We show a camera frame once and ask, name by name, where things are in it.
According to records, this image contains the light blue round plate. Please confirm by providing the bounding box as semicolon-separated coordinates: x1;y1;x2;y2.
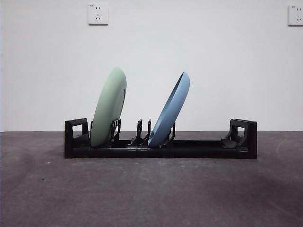
147;71;191;147

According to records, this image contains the pale green round plate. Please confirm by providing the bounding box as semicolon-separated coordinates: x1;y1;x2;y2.
90;67;127;148

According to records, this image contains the black plastic plate rack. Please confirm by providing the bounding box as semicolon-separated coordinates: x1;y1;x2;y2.
64;118;258;159

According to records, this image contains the white wall socket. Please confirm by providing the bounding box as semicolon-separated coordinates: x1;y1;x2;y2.
88;3;109;26
287;4;303;26

